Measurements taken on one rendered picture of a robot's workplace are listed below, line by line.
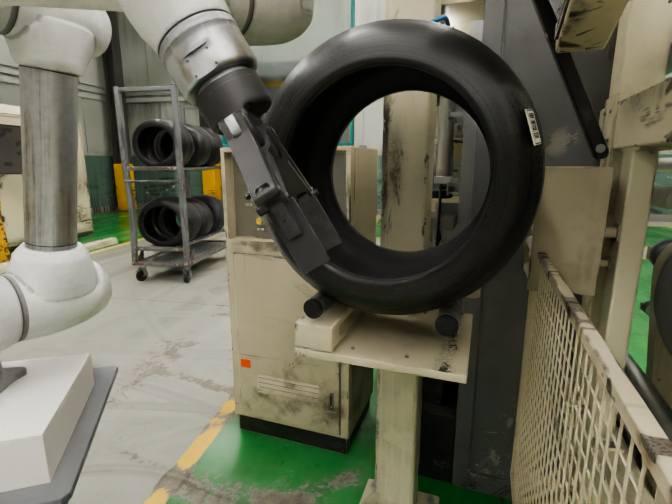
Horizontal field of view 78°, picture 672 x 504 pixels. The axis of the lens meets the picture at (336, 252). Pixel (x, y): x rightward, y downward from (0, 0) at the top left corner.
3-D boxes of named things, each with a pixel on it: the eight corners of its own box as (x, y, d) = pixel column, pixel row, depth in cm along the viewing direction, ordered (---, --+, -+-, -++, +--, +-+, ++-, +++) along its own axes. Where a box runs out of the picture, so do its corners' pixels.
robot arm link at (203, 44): (141, 50, 41) (173, 103, 41) (215, -4, 39) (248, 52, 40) (183, 75, 50) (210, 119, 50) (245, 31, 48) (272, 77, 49)
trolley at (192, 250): (191, 255, 554) (180, 104, 514) (237, 256, 546) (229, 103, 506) (131, 283, 425) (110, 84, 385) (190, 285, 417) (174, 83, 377)
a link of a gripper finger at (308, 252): (293, 196, 40) (292, 196, 39) (330, 258, 40) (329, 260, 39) (267, 212, 40) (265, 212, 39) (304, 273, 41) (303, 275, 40)
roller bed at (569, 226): (520, 271, 120) (531, 166, 113) (578, 275, 115) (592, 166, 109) (527, 290, 101) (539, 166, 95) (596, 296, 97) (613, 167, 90)
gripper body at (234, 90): (213, 113, 50) (253, 180, 50) (180, 97, 41) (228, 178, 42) (264, 78, 49) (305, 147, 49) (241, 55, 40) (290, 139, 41)
